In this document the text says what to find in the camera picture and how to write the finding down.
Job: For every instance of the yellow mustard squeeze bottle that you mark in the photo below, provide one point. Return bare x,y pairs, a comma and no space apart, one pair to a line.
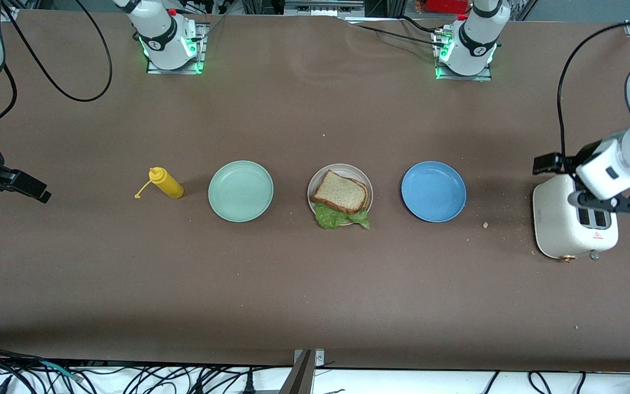
167,183

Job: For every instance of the brown-crust bread slice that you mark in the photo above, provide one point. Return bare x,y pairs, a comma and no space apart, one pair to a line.
342,191

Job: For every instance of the green lettuce leaf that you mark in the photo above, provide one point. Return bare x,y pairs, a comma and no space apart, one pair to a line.
334,218

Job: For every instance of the blue round plate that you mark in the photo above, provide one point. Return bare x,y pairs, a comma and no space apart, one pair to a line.
433,191

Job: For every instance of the beige round plate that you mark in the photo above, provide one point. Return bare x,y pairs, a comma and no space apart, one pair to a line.
342,171

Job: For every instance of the mint green round plate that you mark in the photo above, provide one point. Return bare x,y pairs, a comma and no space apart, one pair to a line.
240,191

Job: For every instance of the white two-slot toaster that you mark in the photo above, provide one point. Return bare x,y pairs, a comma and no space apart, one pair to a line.
558,219

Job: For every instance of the red box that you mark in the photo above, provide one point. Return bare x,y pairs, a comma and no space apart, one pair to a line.
446,5

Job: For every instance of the brown table cover mat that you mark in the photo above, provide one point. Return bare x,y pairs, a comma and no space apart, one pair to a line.
315,284

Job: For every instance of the black power plug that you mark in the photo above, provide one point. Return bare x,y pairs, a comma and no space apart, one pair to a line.
249,383

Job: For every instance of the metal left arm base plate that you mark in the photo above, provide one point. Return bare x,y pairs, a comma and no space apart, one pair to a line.
462,78

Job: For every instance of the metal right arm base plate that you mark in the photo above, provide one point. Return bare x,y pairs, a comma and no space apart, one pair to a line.
175,71

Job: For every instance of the aluminium profile bracket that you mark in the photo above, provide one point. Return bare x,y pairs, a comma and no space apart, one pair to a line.
301,375

